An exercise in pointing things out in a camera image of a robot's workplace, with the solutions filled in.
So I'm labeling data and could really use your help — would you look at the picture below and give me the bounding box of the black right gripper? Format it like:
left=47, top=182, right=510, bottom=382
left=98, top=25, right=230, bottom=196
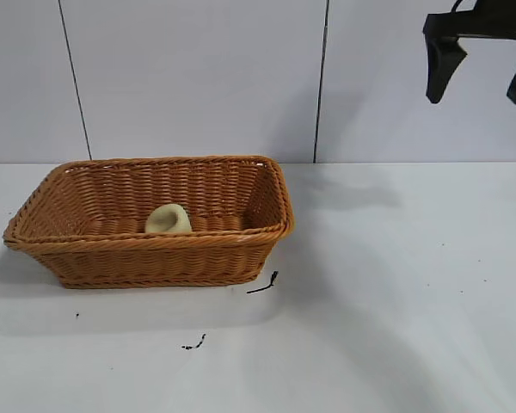
left=422, top=0, right=516, bottom=105

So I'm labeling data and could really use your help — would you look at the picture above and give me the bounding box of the pale yellow egg yolk pastry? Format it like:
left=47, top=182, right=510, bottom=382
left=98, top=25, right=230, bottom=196
left=144, top=204, right=194, bottom=234

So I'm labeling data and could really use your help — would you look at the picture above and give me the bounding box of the brown woven wicker basket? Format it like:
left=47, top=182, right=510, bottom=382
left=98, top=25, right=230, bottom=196
left=2, top=155, right=297, bottom=290

